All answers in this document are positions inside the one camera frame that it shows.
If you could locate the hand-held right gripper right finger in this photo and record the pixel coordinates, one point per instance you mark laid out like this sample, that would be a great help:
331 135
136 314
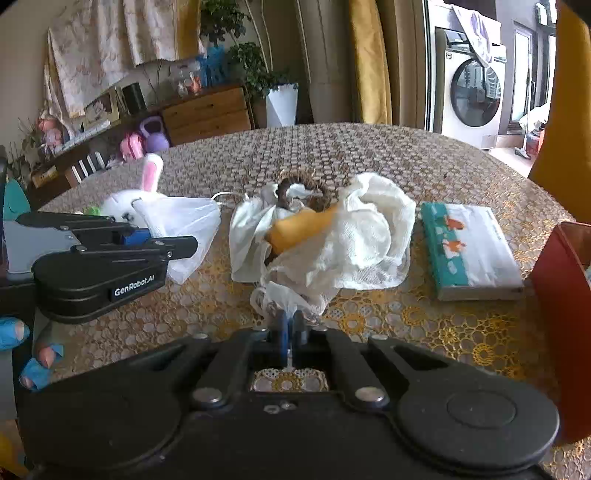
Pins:
302 337

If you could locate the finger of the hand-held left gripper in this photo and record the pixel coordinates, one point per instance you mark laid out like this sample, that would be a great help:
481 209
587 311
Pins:
69 224
152 249

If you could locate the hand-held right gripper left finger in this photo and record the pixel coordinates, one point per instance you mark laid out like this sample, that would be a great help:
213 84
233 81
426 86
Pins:
279 337

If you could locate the white gauze cloth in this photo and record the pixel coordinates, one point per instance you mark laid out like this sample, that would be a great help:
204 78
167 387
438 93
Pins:
369 230

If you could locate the brown scrunchie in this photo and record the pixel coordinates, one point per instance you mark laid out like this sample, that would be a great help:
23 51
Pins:
323 194

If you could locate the red box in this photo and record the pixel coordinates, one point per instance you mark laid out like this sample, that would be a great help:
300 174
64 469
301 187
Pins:
563 323

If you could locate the person's left hand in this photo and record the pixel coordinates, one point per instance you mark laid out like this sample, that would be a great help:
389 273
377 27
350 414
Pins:
9 334

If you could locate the pink toy backpack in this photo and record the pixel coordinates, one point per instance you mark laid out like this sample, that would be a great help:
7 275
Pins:
130 147

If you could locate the purple kettlebell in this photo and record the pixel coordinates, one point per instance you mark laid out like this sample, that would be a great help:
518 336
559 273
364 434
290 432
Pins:
154 136

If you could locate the black cylinder speaker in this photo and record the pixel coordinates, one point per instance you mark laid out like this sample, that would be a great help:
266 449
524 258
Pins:
134 98

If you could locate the wooden dresser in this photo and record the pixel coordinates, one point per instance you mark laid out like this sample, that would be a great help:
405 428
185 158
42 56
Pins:
207 115

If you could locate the floral cloth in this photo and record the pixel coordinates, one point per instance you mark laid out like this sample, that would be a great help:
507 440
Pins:
92 50

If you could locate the tissue pack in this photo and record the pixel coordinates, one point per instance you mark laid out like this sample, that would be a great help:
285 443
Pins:
466 249

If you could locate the white planter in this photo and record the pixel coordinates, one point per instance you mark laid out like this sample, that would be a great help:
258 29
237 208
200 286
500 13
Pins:
281 106

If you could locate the green potted plant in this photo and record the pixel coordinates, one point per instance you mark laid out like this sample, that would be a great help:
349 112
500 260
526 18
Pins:
249 60

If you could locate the covered standing air conditioner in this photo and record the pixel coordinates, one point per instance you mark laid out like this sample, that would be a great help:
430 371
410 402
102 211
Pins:
325 55

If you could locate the yellow curtain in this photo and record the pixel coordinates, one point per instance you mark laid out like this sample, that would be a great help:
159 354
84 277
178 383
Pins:
369 60

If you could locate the white washing machine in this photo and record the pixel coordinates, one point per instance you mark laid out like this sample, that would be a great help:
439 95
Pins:
466 92

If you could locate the purple cloth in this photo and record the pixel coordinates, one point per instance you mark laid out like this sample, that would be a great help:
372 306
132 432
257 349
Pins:
475 32

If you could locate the yellow giraffe statue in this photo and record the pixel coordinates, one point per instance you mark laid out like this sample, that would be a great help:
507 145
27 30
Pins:
565 92

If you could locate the photo frame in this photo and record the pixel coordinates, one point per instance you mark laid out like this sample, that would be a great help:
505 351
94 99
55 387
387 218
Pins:
100 110

